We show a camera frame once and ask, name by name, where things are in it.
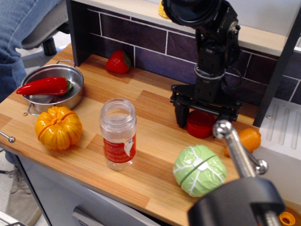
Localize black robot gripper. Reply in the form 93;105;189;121
170;70;242;128

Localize red plastic cap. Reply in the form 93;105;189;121
186;110;215;138

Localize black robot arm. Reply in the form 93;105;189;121
162;0;242;128

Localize green toy cabbage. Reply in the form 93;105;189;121
173;145;227;197

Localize clear plastic jar red label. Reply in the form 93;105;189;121
100;99;137;171

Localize orange toy carrot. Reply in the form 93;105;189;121
238;128;261;153

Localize red toy strawberry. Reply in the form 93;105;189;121
105;50;131;73

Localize white toy sink drainer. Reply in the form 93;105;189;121
260;98;301;160

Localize yellow toy corn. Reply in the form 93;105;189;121
158;1;168;19

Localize black clamp with metal screw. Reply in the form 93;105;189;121
188;120;285;226

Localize stainless steel pot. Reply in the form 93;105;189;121
17;60;84;116

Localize orange toy pumpkin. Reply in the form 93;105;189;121
34;106;83;151

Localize red toy chili pepper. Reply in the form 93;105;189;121
16;77;73;96

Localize grey office chair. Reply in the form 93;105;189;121
21;0;70;69

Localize metal knob rod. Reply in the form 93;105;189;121
0;131;16;143

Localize grey shoe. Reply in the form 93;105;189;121
5;166;41;226

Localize person leg in jeans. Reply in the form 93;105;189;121
0;0;62;165

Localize grey drawer handle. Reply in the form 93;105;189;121
72;208;102;226

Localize orange plastic ring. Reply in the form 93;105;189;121
278;211;296;226

